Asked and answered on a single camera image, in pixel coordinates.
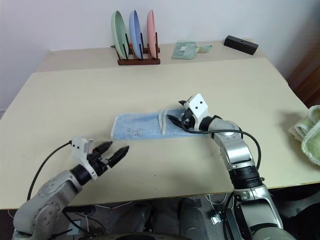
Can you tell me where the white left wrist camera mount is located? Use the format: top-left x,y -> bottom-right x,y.
70,136 -> 99,181

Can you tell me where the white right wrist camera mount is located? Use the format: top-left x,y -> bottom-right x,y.
185,93 -> 210,131

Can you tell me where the pink plate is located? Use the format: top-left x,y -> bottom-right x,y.
146,9 -> 158,59

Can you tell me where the blue plate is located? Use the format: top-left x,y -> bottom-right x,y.
128,9 -> 145,60

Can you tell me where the green fluffy towel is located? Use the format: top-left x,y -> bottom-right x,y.
301,122 -> 320,167
288,105 -> 320,144

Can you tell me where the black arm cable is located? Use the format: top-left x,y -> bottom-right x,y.
181,123 -> 262,173
26,140 -> 74,202

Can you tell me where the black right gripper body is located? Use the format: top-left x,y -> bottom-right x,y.
180,108 -> 198,130

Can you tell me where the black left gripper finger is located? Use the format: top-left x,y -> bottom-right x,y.
93,141 -> 114,158
108,145 -> 130,168

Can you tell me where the green packaged cloth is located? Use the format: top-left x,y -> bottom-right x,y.
171,40 -> 200,60

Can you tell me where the black rectangular block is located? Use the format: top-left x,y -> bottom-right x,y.
223,35 -> 259,56

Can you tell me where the green plate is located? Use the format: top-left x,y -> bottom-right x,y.
110,10 -> 131,60

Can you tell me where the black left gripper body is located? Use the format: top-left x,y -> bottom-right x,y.
87,149 -> 113,177

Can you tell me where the dark rounded shape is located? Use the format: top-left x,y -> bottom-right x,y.
177,197 -> 213,238

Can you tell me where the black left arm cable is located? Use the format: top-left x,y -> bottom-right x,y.
26,140 -> 74,202

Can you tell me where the dark wooden plate rack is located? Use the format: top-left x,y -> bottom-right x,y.
109,32 -> 161,67

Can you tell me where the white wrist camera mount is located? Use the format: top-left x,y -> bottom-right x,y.
185,93 -> 210,131
70,136 -> 99,181

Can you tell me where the thin white wire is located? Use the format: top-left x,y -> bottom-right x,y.
204,192 -> 236,209

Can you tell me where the light blue towel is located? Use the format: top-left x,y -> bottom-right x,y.
110,107 -> 213,140

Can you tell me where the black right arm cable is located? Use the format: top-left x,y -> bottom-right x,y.
181,123 -> 262,173

